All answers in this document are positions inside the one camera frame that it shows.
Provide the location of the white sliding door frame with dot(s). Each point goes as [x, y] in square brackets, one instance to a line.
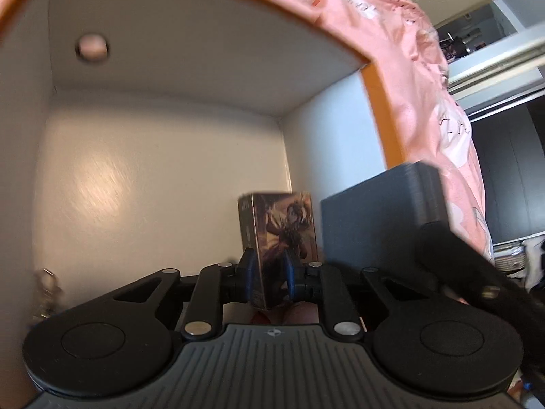
[502, 72]

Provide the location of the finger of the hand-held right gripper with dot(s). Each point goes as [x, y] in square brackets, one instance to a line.
[460, 264]

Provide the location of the orange cardboard box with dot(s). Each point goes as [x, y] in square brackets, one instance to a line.
[149, 179]

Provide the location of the folded clothes stack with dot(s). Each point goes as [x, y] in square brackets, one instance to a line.
[509, 257]

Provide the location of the illustrated card box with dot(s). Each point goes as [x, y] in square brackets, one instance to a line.
[276, 230]

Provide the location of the pink printed blanket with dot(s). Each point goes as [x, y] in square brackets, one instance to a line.
[404, 51]

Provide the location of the metal keyring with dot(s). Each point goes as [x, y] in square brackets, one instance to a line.
[44, 289]

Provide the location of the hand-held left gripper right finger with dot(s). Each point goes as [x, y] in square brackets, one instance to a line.
[289, 279]

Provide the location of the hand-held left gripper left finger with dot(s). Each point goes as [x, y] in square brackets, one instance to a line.
[250, 277]

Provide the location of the dark hallway shelf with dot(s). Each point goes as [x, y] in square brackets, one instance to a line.
[457, 44]

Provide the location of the dark wardrobe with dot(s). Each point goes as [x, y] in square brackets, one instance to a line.
[511, 170]

